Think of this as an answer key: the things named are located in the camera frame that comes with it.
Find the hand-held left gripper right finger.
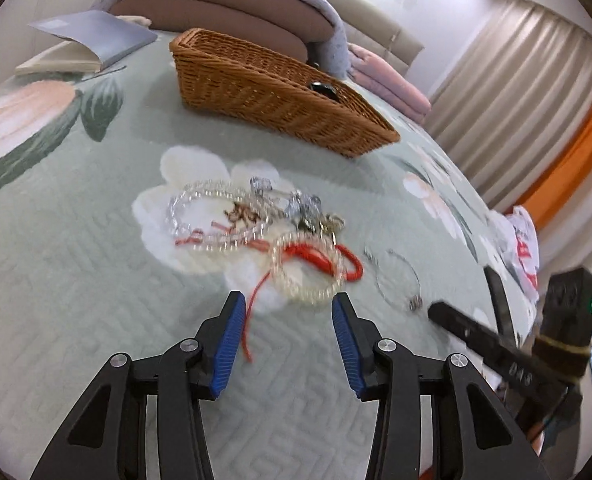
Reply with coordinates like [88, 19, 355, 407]
[332, 292, 551, 480]

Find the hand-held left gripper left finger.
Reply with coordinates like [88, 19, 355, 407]
[30, 291, 247, 480]

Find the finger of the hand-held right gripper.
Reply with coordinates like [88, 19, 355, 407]
[428, 301, 514, 367]
[483, 265, 520, 347]

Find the thin silver bangle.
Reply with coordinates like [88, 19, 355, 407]
[364, 247, 425, 311]

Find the red cord bracelet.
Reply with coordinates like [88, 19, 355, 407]
[240, 241, 365, 362]

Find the round clear bead bracelet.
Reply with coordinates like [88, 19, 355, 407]
[269, 231, 345, 309]

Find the silver charm cluster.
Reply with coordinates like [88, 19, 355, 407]
[282, 190, 347, 237]

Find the long clear bead bracelet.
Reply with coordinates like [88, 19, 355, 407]
[166, 179, 273, 256]

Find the silver rhinestone hair clip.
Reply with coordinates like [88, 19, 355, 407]
[248, 175, 278, 197]

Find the brown wicker basket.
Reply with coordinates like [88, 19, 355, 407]
[169, 28, 401, 159]

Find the white plastic bag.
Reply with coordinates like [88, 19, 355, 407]
[488, 205, 542, 302]

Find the beige curtain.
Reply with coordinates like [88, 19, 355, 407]
[426, 0, 592, 321]

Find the folded pink blanket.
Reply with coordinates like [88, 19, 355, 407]
[348, 42, 433, 126]

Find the blue patterned quilt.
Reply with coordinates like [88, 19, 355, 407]
[91, 0, 350, 82]

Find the beige padded headboard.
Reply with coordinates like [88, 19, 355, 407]
[256, 0, 425, 75]

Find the open book with blue cover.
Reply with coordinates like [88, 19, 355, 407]
[15, 10, 158, 76]

